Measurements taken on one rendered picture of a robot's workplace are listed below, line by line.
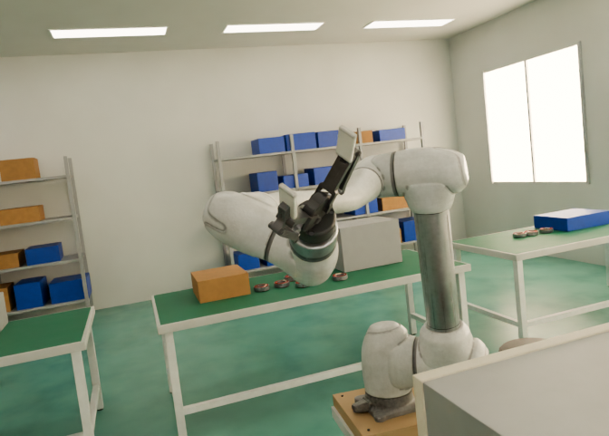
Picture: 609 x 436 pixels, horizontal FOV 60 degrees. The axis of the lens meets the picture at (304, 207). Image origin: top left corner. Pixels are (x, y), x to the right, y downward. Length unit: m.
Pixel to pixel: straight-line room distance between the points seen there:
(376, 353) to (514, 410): 1.10
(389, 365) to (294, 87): 6.39
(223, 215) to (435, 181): 0.65
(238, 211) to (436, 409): 0.54
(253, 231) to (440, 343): 0.82
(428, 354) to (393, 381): 0.15
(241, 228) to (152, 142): 6.35
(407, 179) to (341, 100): 6.59
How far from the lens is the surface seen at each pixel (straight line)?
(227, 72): 7.60
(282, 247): 1.01
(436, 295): 1.61
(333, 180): 0.87
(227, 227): 1.04
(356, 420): 1.79
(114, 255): 7.39
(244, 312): 3.34
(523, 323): 4.42
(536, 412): 0.66
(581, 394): 0.70
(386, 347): 1.71
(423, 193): 1.47
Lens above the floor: 1.61
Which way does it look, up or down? 5 degrees down
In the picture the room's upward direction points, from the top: 7 degrees counter-clockwise
